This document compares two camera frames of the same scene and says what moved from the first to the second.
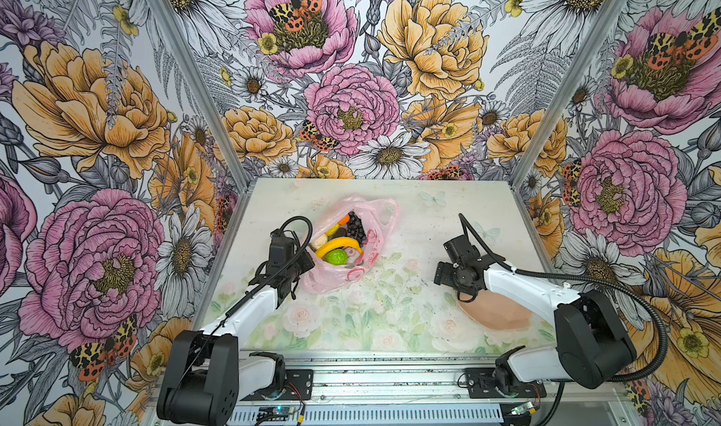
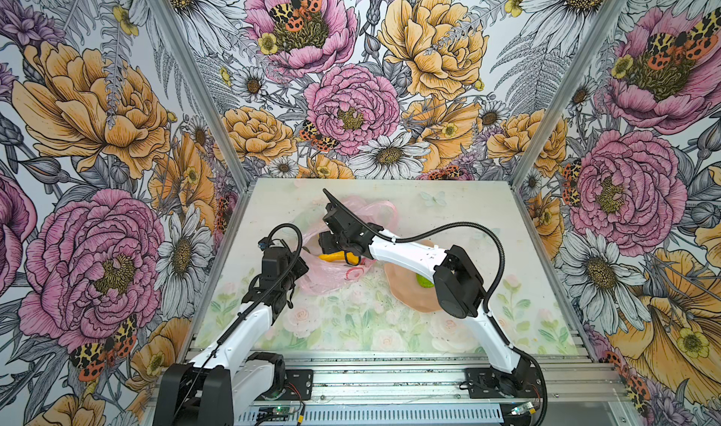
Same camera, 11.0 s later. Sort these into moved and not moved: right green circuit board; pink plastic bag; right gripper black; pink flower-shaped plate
Moved: right gripper black; pink flower-shaped plate
Not moved: pink plastic bag; right green circuit board
